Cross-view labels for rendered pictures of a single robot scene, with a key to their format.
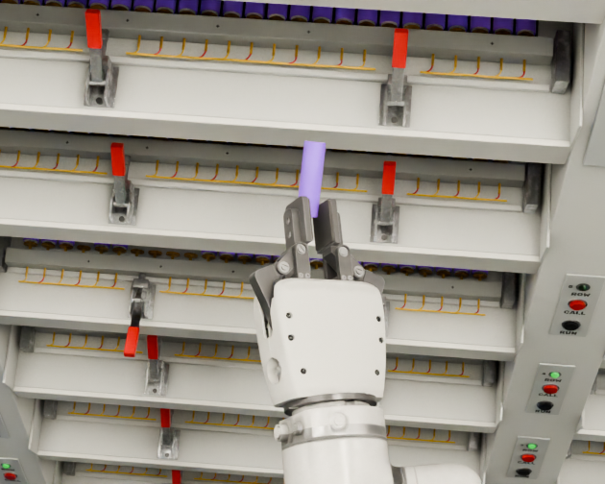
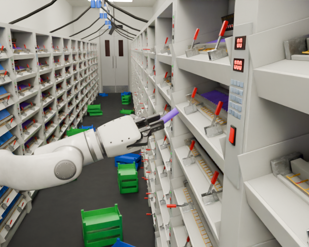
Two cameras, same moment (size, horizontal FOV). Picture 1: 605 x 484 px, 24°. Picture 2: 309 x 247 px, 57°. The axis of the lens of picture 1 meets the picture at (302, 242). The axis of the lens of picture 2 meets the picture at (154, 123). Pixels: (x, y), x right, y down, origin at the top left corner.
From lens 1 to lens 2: 1.19 m
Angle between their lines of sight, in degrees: 72
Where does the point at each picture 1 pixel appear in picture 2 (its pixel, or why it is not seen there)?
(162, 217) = (189, 168)
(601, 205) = (228, 209)
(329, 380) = (103, 131)
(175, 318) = (185, 216)
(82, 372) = (182, 236)
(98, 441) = not seen: outside the picture
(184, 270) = (197, 208)
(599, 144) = (226, 159)
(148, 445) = not seen: outside the picture
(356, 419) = (90, 133)
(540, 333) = not seen: outside the picture
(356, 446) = (81, 135)
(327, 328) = (118, 126)
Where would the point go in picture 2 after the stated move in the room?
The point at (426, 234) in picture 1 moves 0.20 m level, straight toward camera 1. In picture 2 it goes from (212, 209) to (135, 210)
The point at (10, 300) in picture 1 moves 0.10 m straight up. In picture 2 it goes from (178, 191) to (178, 169)
